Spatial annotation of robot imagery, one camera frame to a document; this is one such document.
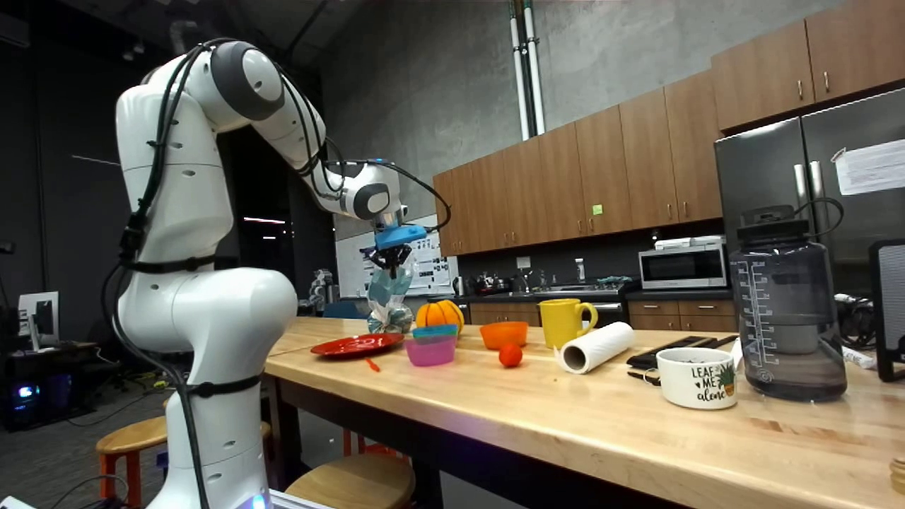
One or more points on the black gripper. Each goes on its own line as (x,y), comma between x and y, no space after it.
(387,257)

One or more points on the clear teal plastic bag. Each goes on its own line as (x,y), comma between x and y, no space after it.
(387,300)

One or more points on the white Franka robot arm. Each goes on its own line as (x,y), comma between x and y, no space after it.
(208,320)

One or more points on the orange pumpkin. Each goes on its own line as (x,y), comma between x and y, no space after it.
(440,316)

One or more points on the teal bowl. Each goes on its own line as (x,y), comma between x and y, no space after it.
(436,332)

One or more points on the red plate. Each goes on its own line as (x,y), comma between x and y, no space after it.
(358,346)

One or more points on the pink bowl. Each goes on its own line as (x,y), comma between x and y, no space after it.
(430,351)

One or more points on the thin orange stick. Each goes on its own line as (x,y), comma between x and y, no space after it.
(373,364)

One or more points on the brown base cabinet narrow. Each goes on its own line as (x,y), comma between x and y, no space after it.
(498,312)

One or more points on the orange bowl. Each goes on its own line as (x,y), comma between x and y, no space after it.
(505,334)

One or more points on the small red tomato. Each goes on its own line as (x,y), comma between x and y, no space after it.
(509,356)

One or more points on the yellow mug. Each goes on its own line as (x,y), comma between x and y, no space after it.
(561,323)

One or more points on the white soap bottle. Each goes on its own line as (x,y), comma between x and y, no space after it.
(581,271)

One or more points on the green sticky note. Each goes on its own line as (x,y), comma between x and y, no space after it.
(597,211)

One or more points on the round wooden stool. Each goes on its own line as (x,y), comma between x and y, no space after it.
(355,483)

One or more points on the white paper towel roll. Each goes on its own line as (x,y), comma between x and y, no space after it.
(597,346)

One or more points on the grey vertical pipes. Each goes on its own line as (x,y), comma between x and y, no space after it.
(526,67)

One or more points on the black flat tray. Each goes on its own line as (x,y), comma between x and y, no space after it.
(660,356)

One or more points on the silver microwave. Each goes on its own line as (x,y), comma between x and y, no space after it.
(680,266)

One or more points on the brown base cabinet wide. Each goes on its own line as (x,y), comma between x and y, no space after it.
(682,316)

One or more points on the white box on microwave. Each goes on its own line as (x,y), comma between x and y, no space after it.
(689,241)

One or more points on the red-legged wooden stool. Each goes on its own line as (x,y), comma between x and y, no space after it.
(132,440)

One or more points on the white printed bowl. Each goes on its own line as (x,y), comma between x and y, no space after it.
(696,380)

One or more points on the dark transparent water jug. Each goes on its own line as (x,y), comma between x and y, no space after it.
(786,320)

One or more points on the brown cabinet above refrigerator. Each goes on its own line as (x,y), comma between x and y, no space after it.
(809,67)

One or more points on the stainless steel refrigerator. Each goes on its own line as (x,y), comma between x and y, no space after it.
(858,228)

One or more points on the paper sheet on refrigerator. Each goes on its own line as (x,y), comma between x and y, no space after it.
(871,168)

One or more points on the white wall poster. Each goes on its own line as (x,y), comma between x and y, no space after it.
(440,271)

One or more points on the white wall outlet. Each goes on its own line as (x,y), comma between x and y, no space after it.
(525,264)

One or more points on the brown wall cabinets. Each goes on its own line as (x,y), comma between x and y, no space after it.
(584,172)

